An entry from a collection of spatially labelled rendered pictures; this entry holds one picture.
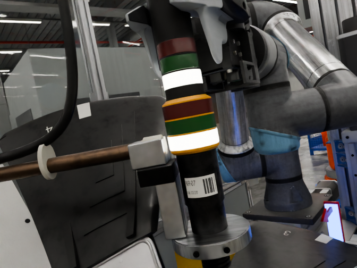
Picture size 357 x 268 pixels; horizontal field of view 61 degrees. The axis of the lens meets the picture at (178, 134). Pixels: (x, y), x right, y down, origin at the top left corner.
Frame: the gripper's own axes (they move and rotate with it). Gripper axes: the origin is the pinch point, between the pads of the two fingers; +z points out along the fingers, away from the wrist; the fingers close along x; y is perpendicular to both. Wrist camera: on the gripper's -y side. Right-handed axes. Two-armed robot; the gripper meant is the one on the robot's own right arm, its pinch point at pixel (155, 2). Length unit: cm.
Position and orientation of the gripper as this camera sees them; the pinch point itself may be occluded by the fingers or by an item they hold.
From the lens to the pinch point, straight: 26.9
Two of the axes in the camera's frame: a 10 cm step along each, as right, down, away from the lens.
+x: -8.5, 1.4, 5.2
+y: 1.8, 9.8, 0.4
